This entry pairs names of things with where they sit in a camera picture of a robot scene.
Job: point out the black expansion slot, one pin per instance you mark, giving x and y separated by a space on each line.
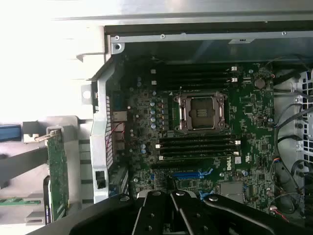
181 165

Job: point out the metal CPU socket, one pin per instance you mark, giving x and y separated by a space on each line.
203 112

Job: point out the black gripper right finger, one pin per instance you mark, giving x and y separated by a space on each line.
190 215

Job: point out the blue expansion slot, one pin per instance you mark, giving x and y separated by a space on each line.
185 175

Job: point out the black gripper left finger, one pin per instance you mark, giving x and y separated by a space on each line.
146 215

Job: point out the grey chipset heatsink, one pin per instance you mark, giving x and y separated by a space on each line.
232 192

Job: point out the black open PC case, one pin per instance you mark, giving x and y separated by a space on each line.
100 147

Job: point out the hard disk blue carrier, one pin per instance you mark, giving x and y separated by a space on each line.
9 132

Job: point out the round coin battery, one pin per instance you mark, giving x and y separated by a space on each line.
259 83

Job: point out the grey parts rack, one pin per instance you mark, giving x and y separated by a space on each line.
24 169

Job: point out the black RAM slot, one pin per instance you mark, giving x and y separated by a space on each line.
193 73
195 150
193 79
195 143
193 67
195 137
193 86

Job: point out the green motherboard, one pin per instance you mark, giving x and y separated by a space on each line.
256 147

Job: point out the green RAM stick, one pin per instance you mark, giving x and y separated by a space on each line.
14 202

